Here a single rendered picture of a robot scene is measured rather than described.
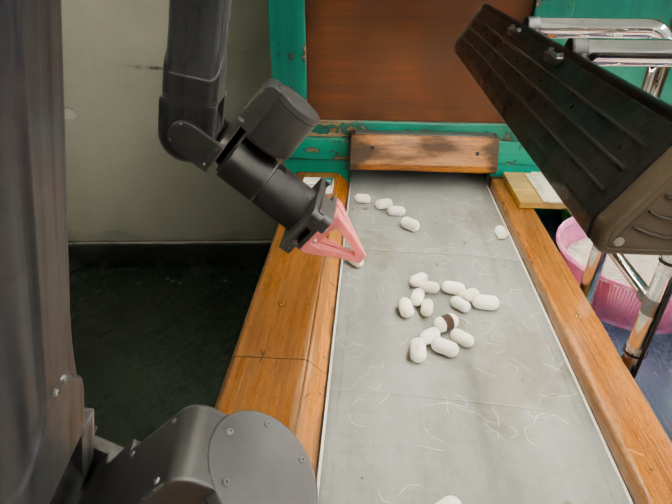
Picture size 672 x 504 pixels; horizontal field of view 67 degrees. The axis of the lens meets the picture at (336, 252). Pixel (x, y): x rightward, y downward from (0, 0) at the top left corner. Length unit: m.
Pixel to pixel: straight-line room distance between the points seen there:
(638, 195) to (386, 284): 0.53
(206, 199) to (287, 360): 1.53
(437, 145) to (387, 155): 0.10
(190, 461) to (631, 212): 0.25
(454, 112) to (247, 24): 0.98
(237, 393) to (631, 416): 0.42
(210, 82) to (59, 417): 0.39
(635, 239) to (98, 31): 1.86
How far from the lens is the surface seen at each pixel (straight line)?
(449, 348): 0.66
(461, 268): 0.85
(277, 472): 0.24
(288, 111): 0.55
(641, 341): 0.70
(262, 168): 0.58
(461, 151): 1.07
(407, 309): 0.71
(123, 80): 2.02
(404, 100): 1.09
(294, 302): 0.71
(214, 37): 0.54
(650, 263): 0.99
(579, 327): 0.74
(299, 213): 0.58
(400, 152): 1.05
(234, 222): 2.13
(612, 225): 0.32
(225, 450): 0.23
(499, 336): 0.72
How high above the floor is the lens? 1.19
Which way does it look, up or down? 31 degrees down
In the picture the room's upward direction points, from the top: straight up
